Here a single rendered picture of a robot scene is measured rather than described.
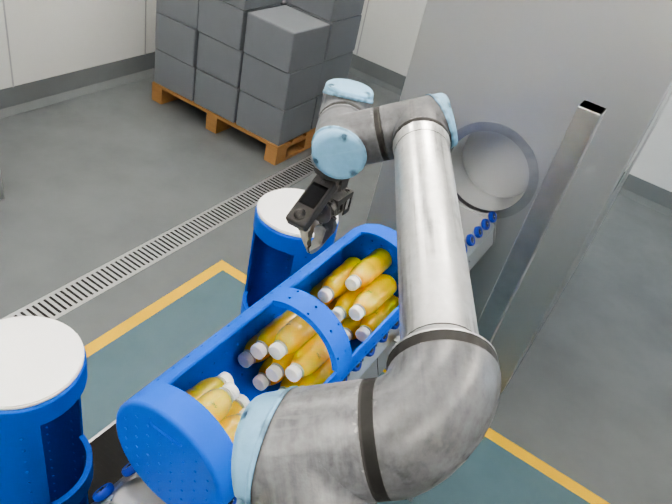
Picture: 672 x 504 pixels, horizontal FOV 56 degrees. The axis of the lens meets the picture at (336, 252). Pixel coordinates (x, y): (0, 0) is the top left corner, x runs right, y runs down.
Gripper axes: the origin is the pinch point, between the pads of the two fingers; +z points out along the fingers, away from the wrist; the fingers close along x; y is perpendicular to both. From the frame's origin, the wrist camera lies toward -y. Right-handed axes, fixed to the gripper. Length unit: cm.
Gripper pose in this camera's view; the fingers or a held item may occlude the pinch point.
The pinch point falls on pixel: (308, 249)
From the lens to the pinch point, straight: 132.6
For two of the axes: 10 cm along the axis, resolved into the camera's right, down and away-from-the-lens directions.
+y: 5.4, -4.3, 7.3
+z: -2.0, 7.7, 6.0
